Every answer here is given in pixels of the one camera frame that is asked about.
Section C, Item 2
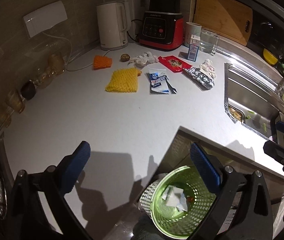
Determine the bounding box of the wooden cutting board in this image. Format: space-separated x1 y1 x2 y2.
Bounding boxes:
193 0 254 47

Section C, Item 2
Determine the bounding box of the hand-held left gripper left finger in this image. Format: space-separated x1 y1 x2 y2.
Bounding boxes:
10 141 93 240

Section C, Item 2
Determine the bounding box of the red snack wrapper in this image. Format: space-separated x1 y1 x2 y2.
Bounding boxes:
158 55 193 73

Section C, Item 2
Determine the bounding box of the white floral ceramic cup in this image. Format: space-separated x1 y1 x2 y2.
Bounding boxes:
183 22 202 48

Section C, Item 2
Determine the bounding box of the black round lid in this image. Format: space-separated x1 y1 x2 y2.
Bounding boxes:
20 81 36 100

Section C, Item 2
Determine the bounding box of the white crumpled paper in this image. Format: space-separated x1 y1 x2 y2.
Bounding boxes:
162 185 189 212

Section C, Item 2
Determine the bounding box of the blue and white plastic wrapper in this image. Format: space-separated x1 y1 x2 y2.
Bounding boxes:
146 67 178 95

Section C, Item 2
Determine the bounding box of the printed white tissue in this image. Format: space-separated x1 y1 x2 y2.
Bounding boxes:
199 59 217 79

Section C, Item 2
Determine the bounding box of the amber glass cup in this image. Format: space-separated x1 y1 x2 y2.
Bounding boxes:
6 90 25 114
0 109 12 128
33 69 55 88
47 52 65 75

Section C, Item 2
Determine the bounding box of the black power cable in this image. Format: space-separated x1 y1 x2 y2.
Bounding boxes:
127 19 144 42

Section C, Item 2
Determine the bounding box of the orange foam fruit net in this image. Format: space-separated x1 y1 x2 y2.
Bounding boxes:
93 55 113 70

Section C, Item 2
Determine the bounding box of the white wall socket box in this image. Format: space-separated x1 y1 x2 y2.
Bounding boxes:
23 1 68 39

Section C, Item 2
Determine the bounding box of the white power cable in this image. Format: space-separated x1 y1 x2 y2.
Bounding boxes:
41 31 111 72

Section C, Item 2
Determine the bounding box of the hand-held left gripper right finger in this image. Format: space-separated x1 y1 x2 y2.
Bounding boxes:
189 142 275 240

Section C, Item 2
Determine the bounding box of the clear glass mug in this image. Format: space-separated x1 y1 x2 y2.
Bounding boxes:
199 28 219 55

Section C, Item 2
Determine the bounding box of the white electric kettle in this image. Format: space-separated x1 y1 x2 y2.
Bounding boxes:
96 0 132 51

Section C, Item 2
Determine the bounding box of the blue and white milk carton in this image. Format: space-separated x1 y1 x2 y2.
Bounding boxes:
187 34 201 62

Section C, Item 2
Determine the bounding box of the silver foil wrapper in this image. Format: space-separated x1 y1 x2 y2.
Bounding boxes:
183 67 215 90

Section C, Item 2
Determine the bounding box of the yellow foam fruit net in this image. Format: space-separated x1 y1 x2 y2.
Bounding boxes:
105 67 142 93

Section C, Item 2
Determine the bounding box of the yellow bowl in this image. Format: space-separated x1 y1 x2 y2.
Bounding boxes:
262 48 279 65

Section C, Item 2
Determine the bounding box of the black and red blender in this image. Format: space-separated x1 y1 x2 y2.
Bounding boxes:
138 0 192 52

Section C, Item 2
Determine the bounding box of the green perforated waste basket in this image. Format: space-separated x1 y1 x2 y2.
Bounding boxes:
138 165 223 239

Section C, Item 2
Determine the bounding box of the sink strainer with food scraps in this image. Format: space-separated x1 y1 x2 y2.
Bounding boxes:
228 104 245 123

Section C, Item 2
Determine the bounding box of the stainless steel sink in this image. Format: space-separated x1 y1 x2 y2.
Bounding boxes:
223 62 284 141

